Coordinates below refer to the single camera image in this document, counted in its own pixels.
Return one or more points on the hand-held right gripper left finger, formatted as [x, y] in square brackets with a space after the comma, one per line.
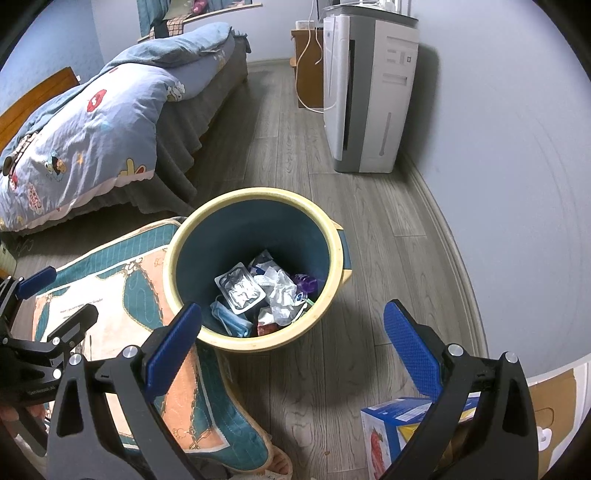
[178, 341]

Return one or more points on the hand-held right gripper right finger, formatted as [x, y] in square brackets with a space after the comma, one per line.
[413, 350]

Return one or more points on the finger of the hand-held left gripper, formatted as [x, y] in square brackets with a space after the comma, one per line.
[74, 325]
[37, 280]

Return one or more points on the blue face mask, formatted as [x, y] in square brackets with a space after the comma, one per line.
[231, 323]

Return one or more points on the clear blister pack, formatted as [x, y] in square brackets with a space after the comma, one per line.
[240, 288]

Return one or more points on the red white packet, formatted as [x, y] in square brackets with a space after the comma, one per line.
[268, 325]

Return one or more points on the blue white packet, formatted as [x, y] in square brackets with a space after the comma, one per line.
[263, 265]

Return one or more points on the teal bin with yellow rim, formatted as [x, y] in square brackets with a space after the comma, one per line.
[240, 230]

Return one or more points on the blue white carton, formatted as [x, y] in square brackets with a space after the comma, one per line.
[397, 415]

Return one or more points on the teal orange quilted mat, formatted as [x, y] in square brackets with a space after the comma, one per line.
[138, 286]

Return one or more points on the pale cardboard box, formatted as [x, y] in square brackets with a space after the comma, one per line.
[554, 406]

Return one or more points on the beige slipper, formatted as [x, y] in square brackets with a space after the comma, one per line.
[279, 464]

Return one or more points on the wooden bed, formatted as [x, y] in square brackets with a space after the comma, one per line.
[37, 101]

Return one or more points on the bed with blue cartoon quilt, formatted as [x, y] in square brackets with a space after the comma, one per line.
[101, 110]

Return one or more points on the grey bed skirt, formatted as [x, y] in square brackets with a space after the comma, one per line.
[194, 120]

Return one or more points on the white air purifier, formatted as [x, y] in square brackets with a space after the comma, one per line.
[369, 92]

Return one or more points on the checkered cloth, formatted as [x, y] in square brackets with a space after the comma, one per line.
[173, 26]

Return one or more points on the blue curtain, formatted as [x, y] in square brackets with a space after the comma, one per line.
[152, 14]

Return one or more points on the wooden cabinet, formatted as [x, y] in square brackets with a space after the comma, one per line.
[309, 69]

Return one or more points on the wooden window sill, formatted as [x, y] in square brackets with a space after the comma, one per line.
[226, 10]

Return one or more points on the small white box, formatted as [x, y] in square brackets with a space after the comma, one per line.
[304, 24]

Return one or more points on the white router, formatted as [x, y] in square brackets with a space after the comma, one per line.
[395, 7]

